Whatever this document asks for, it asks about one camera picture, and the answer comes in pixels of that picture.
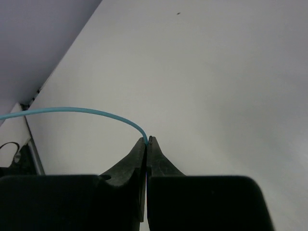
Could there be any aluminium side rail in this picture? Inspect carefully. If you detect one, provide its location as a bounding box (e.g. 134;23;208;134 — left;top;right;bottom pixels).
21;89;46;175

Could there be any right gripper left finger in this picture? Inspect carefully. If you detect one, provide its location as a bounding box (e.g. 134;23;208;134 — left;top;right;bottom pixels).
0;138;146;231

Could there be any light blue headphone cable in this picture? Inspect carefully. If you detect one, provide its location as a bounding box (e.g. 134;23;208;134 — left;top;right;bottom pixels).
0;106;148;145

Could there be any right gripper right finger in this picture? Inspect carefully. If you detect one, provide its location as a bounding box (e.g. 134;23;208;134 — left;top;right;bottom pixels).
146;137;274;231

